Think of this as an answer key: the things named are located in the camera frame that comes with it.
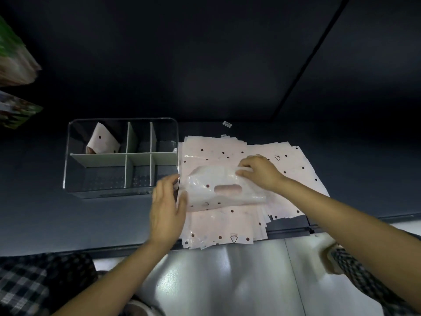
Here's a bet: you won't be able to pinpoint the person's left hand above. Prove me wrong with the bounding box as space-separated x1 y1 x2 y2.
148 174 189 251

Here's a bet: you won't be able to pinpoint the person's right hand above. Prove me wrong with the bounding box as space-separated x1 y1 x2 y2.
235 154 287 193

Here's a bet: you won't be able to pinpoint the pink dotted plastic bag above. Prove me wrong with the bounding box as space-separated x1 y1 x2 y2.
178 164 269 213

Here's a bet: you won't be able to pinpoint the person's right forearm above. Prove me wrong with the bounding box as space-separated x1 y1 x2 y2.
276 176 421 314

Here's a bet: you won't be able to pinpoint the person's left forearm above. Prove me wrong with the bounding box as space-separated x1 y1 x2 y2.
53 239 174 316

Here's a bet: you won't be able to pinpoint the pile of pink dotted bags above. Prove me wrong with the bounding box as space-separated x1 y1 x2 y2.
178 135 331 251

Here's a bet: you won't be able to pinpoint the clear organizer box white dividers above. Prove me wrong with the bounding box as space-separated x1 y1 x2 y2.
62 118 180 199

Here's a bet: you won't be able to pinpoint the folded pink dotted bag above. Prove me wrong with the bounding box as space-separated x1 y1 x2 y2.
86 122 121 154

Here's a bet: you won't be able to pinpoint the person's left shoe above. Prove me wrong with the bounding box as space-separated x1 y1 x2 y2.
124 297 166 316

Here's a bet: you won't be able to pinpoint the person's shoe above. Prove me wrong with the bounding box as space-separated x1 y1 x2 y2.
326 243 346 276
124 297 166 316

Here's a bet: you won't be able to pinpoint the person's right shoe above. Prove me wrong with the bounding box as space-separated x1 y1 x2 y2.
326 243 346 276

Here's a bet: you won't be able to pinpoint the black white checked trousers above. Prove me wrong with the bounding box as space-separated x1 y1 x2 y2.
0 247 421 316

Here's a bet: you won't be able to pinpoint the green printed packet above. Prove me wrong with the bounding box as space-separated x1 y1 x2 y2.
0 90 44 130

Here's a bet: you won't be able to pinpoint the stack of green packets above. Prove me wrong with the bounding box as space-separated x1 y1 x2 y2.
0 14 43 88

